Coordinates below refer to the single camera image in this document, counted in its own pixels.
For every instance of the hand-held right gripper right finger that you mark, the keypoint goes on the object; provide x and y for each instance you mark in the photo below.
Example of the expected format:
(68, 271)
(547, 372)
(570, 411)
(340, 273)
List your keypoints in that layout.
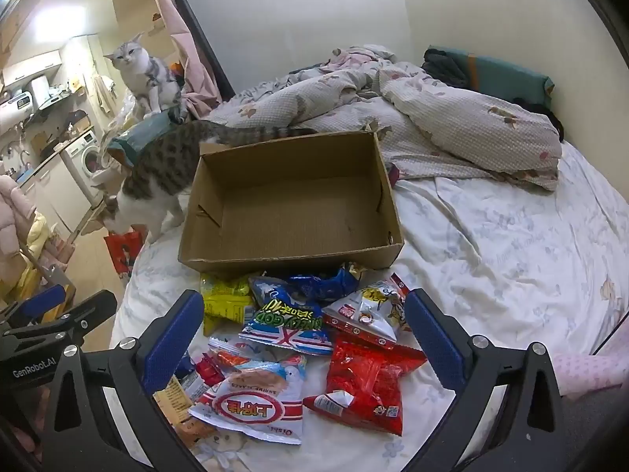
(432, 339)

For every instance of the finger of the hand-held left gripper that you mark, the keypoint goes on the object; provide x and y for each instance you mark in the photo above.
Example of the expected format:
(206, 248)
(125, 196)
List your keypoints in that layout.
(91, 307)
(44, 301)

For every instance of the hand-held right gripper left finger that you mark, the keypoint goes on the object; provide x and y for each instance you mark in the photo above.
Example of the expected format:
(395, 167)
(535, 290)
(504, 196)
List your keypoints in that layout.
(179, 327)

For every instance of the yellow snack packet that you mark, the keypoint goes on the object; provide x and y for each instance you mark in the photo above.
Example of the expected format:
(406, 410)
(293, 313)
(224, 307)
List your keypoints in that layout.
(223, 300)

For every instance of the small orange and white packet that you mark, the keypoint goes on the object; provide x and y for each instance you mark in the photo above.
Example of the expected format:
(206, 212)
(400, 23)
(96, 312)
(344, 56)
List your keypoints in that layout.
(231, 351)

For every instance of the small white and grey packet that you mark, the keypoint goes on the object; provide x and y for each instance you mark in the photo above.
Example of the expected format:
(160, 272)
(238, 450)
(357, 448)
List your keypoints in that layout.
(194, 387)

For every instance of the silver red snack bag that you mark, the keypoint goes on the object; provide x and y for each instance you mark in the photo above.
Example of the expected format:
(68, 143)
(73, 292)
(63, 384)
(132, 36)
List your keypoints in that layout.
(368, 312)

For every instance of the tan snack packet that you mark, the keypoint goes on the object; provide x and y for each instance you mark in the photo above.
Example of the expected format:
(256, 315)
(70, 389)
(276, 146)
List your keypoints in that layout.
(172, 398)

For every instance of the blue and white snack packet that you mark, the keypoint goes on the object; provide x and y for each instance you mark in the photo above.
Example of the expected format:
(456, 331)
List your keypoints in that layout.
(280, 322)

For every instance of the white red oval snack packet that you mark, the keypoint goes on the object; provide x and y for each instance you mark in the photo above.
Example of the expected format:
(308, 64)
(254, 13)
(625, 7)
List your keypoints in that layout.
(250, 405)

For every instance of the orange snack packet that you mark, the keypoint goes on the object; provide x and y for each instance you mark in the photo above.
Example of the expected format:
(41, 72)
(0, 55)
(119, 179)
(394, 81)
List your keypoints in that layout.
(194, 432)

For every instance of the dark blue snack packet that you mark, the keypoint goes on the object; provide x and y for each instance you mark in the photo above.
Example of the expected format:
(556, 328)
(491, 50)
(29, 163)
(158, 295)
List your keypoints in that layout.
(319, 285)

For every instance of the brown cardboard box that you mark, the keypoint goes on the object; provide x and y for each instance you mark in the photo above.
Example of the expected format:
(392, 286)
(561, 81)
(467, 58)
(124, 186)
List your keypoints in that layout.
(295, 206)

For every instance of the yellow garment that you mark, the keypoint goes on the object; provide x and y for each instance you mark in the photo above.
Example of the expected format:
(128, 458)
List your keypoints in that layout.
(37, 250)

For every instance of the red paper bag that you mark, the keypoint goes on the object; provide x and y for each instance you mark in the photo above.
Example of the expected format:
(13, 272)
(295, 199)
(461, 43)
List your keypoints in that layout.
(123, 253)

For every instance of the pink puffy jacket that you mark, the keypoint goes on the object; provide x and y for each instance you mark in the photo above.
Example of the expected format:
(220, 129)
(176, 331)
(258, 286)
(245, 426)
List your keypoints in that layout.
(12, 226)

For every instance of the beige kitchen cabinet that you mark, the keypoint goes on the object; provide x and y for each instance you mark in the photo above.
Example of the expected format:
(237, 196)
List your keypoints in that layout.
(49, 196)

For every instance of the white washing machine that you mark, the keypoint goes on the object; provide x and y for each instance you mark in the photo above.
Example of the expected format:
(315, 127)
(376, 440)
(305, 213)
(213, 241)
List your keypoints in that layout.
(81, 157)

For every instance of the tabby and white cat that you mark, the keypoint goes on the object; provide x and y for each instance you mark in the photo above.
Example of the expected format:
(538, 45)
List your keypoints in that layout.
(157, 172)

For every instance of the pink dotted cloth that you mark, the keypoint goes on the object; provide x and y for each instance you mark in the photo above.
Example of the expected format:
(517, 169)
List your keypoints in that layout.
(589, 371)

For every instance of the teal plastic bag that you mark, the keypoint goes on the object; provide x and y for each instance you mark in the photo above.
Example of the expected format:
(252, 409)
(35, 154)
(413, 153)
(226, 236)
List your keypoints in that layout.
(140, 135)

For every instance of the white water heater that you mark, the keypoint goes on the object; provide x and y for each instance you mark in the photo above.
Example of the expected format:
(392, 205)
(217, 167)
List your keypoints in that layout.
(17, 108)

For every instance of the checked floral duvet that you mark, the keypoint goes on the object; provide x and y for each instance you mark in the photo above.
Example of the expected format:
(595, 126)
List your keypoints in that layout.
(442, 108)

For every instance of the grey and white cat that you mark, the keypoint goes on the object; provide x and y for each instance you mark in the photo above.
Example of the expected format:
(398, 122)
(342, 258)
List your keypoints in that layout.
(142, 78)

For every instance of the pink curtain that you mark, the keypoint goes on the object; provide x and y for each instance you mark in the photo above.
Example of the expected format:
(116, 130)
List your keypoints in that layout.
(191, 69)

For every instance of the dark clothes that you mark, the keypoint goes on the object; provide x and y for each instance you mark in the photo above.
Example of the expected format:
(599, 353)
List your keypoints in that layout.
(444, 66)

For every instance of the teal pillow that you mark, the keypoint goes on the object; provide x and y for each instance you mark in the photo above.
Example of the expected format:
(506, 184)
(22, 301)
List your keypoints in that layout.
(501, 71)

